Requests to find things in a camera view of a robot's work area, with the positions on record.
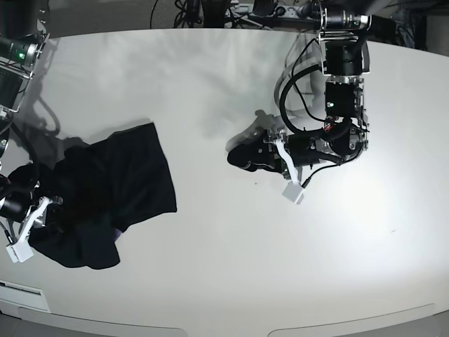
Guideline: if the black T-shirt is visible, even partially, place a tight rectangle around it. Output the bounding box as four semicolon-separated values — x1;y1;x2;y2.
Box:
6;121;178;270

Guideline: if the white power strip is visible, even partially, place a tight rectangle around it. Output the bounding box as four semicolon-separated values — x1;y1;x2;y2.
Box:
230;1;319;20

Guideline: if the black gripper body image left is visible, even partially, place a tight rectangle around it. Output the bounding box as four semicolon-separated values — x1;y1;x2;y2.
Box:
1;191;63;228

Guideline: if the white label plate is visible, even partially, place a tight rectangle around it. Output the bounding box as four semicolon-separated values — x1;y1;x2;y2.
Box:
1;281;51;313

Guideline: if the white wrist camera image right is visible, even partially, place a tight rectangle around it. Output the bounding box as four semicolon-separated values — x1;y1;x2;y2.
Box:
282;181;304;205

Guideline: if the black centre post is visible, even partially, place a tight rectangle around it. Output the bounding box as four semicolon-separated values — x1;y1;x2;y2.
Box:
201;0;226;29

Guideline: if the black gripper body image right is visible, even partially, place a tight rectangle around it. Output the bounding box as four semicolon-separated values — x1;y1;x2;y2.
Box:
262;128;334;175

